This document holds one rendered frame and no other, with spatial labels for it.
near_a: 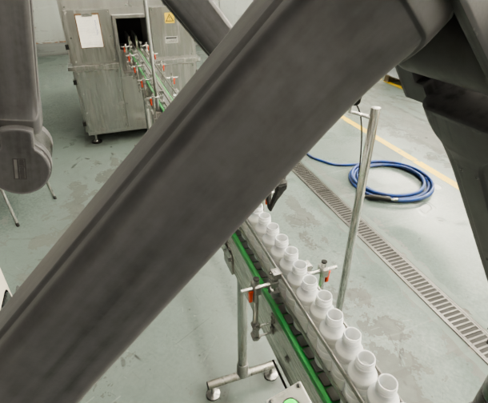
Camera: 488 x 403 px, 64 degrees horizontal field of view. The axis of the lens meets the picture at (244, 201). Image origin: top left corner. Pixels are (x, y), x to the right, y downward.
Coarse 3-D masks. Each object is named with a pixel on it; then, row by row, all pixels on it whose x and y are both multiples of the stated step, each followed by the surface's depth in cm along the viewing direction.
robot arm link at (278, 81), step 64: (256, 0) 16; (320, 0) 14; (384, 0) 14; (448, 0) 15; (256, 64) 14; (320, 64) 15; (384, 64) 16; (448, 64) 19; (192, 128) 15; (256, 128) 15; (320, 128) 17; (128, 192) 16; (192, 192) 16; (256, 192) 17; (64, 256) 17; (128, 256) 16; (192, 256) 18; (0, 320) 19; (64, 320) 17; (128, 320) 18; (0, 384) 17; (64, 384) 19
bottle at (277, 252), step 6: (282, 234) 111; (276, 240) 109; (282, 240) 112; (276, 246) 110; (282, 246) 109; (270, 252) 112; (276, 252) 110; (282, 252) 110; (276, 258) 110; (270, 264) 114; (276, 264) 111
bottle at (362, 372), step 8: (360, 352) 78; (368, 352) 78; (360, 360) 80; (368, 360) 79; (352, 368) 79; (360, 368) 76; (368, 368) 75; (352, 376) 78; (360, 376) 77; (368, 376) 77; (376, 376) 78; (344, 384) 82; (360, 384) 77; (368, 384) 77; (344, 392) 82; (352, 392) 79; (360, 392) 78; (352, 400) 80
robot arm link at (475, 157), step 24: (408, 72) 24; (408, 96) 26; (432, 96) 24; (456, 96) 23; (480, 96) 22; (432, 120) 24; (456, 120) 22; (480, 120) 21; (456, 144) 24; (480, 144) 21; (456, 168) 26; (480, 168) 23; (480, 192) 25; (480, 216) 27; (480, 240) 30
